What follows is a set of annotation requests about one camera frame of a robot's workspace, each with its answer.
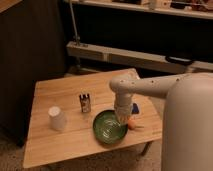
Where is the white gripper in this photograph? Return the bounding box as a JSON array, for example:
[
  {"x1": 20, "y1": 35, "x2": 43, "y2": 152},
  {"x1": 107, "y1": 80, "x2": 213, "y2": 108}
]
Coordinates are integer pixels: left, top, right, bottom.
[{"x1": 114, "y1": 103, "x2": 132, "y2": 121}]

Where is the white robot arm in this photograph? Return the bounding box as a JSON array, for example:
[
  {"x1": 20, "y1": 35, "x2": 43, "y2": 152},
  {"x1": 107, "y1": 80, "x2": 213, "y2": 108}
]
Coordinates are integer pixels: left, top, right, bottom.
[{"x1": 109, "y1": 73, "x2": 213, "y2": 171}]

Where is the blue small object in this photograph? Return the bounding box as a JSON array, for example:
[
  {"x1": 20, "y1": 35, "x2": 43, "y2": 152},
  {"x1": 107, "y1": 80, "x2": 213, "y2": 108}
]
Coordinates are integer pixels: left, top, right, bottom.
[{"x1": 132, "y1": 103, "x2": 140, "y2": 114}]

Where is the orange round toy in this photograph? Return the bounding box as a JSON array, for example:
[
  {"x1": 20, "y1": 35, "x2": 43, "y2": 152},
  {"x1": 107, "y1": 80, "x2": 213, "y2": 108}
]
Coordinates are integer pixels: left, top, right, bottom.
[{"x1": 128, "y1": 120, "x2": 140, "y2": 130}]

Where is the green plate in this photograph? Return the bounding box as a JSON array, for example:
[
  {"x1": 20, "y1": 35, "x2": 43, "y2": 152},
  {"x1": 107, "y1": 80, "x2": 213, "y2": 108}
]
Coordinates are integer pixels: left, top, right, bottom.
[{"x1": 93, "y1": 110, "x2": 128, "y2": 144}]

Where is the grey metal beam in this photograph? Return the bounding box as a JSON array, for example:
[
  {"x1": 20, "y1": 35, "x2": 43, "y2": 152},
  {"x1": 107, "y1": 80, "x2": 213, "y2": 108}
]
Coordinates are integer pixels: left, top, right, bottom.
[{"x1": 66, "y1": 41, "x2": 213, "y2": 73}]

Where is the wooden folding table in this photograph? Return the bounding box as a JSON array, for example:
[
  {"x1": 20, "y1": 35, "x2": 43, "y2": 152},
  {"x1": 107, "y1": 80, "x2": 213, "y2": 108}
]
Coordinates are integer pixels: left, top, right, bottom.
[{"x1": 23, "y1": 70, "x2": 162, "y2": 168}]

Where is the metal pole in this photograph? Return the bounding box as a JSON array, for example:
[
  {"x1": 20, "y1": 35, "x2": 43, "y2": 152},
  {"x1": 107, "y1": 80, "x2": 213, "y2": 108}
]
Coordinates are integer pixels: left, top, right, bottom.
[{"x1": 69, "y1": 0, "x2": 81, "y2": 46}]

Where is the wooden shelf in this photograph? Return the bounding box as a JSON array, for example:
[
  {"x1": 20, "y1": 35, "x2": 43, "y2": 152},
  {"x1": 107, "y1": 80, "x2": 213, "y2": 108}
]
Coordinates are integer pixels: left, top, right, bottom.
[{"x1": 65, "y1": 0, "x2": 213, "y2": 20}]

